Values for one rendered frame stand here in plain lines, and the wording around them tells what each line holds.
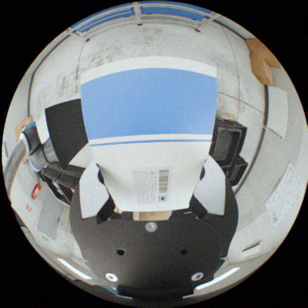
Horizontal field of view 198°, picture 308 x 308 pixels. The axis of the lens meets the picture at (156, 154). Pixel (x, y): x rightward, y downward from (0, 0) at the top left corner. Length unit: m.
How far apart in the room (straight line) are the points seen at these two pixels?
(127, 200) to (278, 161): 2.60
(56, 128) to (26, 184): 3.22
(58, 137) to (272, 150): 2.96
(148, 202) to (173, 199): 0.04
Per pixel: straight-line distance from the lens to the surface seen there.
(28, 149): 0.56
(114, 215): 0.98
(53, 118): 0.48
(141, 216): 1.14
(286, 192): 2.63
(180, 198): 0.15
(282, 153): 2.56
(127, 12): 1.57
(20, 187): 3.59
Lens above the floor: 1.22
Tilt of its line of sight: 58 degrees down
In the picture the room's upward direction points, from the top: 175 degrees clockwise
